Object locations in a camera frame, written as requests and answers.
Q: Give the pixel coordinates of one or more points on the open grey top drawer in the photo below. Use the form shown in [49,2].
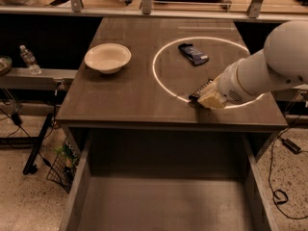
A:
[137,180]

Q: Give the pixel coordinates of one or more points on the clear plastic water bottle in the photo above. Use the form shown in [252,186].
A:
[30,60]

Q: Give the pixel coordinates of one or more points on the grey side shelf left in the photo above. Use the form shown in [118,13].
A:
[49,79]

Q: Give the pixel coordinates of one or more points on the blue snack bar wrapper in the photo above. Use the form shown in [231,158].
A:
[196,56]

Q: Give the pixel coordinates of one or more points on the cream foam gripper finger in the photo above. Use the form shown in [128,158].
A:
[212,99]
[214,83]

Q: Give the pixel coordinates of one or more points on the round dish at left edge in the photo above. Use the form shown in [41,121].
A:
[5,65]

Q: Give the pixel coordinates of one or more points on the white ceramic bowl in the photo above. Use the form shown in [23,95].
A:
[108,58]

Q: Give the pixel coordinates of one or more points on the black metal stand leg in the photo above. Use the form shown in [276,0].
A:
[35,150]

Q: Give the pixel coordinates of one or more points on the black power adapter with cable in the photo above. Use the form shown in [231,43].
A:
[279,197]

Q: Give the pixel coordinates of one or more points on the black wire basket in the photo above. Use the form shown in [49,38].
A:
[63,169]

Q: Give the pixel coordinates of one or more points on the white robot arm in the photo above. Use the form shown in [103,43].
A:
[281,64]

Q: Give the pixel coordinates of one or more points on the metal railing frame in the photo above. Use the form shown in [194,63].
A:
[242,10]

